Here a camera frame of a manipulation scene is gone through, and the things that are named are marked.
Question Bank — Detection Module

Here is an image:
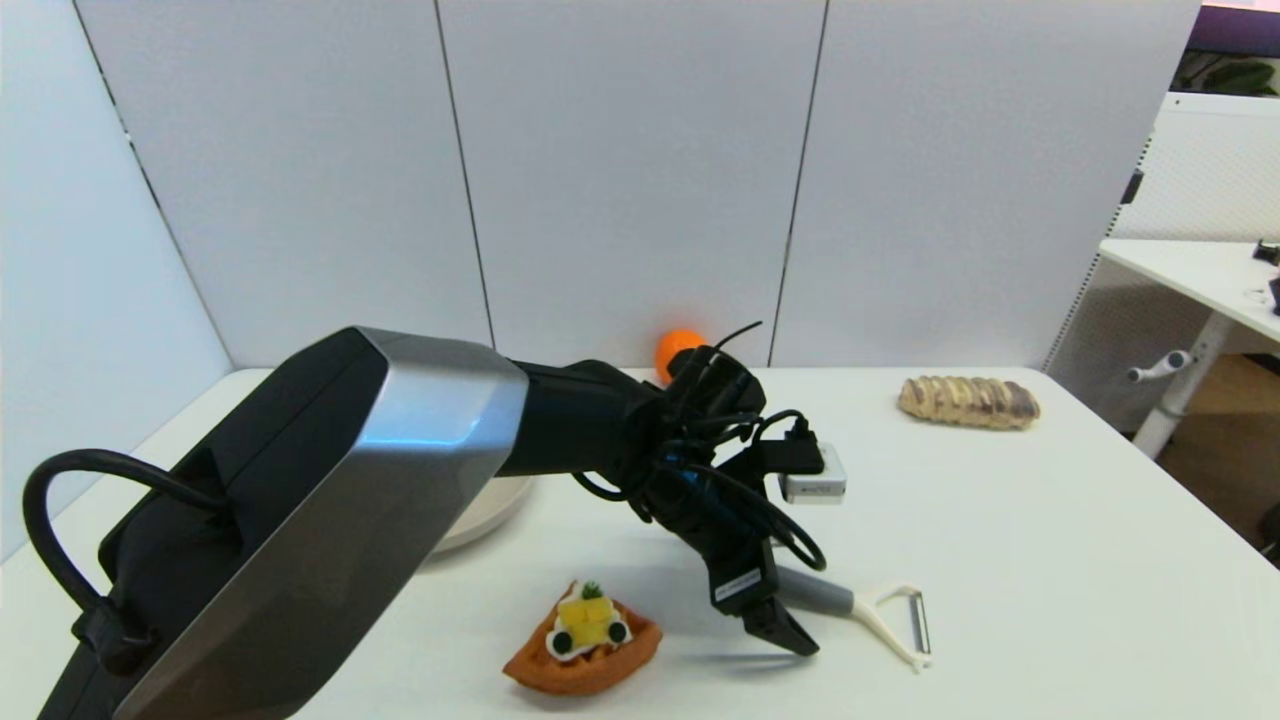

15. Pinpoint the white background desk top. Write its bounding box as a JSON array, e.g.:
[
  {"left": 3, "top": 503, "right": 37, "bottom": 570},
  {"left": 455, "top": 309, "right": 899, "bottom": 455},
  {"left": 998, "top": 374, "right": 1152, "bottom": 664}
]
[{"left": 1098, "top": 238, "right": 1280, "bottom": 343}]

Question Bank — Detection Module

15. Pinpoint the white desk leg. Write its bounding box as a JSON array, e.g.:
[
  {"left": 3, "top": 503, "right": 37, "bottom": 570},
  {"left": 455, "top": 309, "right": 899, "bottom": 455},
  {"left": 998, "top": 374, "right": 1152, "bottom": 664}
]
[{"left": 1133, "top": 312, "right": 1230, "bottom": 459}]

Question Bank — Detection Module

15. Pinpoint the braided brown bread loaf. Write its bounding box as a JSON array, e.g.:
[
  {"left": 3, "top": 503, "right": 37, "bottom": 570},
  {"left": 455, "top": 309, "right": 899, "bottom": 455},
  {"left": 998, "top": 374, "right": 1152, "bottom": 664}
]
[{"left": 897, "top": 375, "right": 1042, "bottom": 431}]

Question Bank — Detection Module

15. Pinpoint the green potted plant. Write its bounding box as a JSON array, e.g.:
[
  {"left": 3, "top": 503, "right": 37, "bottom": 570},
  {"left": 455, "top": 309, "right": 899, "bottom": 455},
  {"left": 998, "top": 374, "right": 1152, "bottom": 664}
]
[{"left": 1172, "top": 55, "right": 1280, "bottom": 98}]

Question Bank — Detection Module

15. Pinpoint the white perforated partition panel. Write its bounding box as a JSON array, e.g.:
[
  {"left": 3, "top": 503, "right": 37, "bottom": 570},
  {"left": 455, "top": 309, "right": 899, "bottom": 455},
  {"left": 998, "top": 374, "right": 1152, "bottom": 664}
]
[{"left": 1040, "top": 92, "right": 1280, "bottom": 433}]

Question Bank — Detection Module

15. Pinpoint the grey handled white peeler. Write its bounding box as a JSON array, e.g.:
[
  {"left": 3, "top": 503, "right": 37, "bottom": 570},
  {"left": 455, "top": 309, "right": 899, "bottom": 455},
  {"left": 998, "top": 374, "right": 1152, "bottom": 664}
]
[{"left": 774, "top": 566, "right": 933, "bottom": 672}]

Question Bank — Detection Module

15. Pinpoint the thick black arm cable loop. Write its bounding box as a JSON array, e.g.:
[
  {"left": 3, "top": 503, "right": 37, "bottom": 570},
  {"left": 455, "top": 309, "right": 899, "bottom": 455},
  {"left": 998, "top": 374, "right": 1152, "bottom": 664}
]
[{"left": 22, "top": 449, "right": 237, "bottom": 675}]

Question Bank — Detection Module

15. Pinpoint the thin black wrist cable bundle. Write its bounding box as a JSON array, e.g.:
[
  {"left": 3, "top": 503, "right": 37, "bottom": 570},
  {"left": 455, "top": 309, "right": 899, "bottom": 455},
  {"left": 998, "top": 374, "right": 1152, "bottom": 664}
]
[{"left": 573, "top": 320, "right": 831, "bottom": 573}]

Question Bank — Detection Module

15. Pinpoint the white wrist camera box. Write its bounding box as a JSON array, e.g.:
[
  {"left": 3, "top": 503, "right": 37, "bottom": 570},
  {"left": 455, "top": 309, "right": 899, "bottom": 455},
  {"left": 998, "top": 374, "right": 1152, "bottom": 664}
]
[{"left": 778, "top": 444, "right": 849, "bottom": 505}]

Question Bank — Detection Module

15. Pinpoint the beige round plate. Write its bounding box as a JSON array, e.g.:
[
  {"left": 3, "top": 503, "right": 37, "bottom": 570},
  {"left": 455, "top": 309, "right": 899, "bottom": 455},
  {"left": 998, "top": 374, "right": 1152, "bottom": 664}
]
[{"left": 430, "top": 474, "right": 536, "bottom": 554}]

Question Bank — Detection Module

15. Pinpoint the waffle slice with fruit topping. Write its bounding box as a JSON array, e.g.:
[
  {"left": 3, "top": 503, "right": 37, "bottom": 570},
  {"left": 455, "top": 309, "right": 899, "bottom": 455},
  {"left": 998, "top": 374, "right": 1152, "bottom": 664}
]
[{"left": 502, "top": 580, "right": 664, "bottom": 697}]

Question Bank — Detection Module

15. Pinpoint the white desk crank handle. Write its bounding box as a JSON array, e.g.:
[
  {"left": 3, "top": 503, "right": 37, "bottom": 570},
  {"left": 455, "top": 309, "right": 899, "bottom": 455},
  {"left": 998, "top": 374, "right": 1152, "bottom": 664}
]
[{"left": 1127, "top": 349, "right": 1194, "bottom": 384}]

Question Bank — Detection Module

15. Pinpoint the orange fruit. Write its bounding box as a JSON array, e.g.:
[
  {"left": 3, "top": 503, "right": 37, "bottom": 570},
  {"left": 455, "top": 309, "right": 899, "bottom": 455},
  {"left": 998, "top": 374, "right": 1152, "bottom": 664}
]
[{"left": 655, "top": 328, "right": 707, "bottom": 384}]

